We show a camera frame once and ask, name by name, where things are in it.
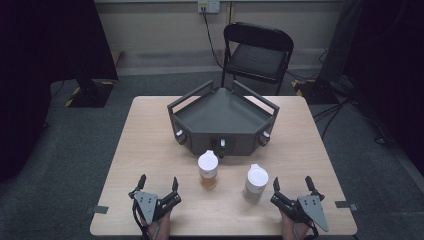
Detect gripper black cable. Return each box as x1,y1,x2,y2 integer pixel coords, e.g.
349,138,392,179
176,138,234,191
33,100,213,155
131,199,152,240
306,219,321,240

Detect person's right hand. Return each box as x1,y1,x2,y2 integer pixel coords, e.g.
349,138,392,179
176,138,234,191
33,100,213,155
279,211,315,240

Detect pale bottle with white lid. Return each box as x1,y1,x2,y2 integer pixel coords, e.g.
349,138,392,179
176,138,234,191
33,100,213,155
242,163,270,204

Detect person's left hand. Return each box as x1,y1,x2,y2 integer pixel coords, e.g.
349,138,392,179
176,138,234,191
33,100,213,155
142,210,173,240

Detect black stand base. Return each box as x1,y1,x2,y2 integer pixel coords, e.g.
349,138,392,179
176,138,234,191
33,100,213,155
64,77,117,109
291,77,340,106

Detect grey tape strip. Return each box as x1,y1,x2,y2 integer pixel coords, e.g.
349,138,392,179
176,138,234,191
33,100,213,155
84,205,110,216
334,200,360,212

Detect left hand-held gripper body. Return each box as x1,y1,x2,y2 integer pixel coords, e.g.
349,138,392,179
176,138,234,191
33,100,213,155
128,189,183,226

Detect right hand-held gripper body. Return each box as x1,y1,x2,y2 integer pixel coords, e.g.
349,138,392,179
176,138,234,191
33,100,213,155
269,193,330,233

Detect black folding chair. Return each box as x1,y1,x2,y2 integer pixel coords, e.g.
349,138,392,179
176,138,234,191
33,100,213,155
219,21,295,96

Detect white wall socket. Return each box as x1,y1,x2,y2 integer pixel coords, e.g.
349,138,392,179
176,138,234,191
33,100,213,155
197,0,221,15

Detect grey hanging cloth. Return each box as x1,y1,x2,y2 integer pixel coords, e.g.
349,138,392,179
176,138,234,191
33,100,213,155
318,0,366,83

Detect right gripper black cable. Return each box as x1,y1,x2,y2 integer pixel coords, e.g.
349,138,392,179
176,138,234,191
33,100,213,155
306,219,321,240

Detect black power cable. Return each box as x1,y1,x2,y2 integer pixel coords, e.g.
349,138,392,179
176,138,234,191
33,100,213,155
201,5,225,70

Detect orange-filled bottle with white lid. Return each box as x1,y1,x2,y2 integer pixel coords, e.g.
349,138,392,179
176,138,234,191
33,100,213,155
197,149,220,190

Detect dark grey corner tray shelf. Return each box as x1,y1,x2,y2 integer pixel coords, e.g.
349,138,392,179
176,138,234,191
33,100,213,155
166,79,281,160

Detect dark curtain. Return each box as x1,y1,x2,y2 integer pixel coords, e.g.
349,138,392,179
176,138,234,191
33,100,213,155
0,0,120,184
343,0,424,168

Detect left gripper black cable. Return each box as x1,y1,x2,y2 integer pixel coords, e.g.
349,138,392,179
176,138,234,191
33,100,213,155
131,199,152,240

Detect black floor cables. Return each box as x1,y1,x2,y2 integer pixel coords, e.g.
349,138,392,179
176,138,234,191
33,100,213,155
312,96,398,146

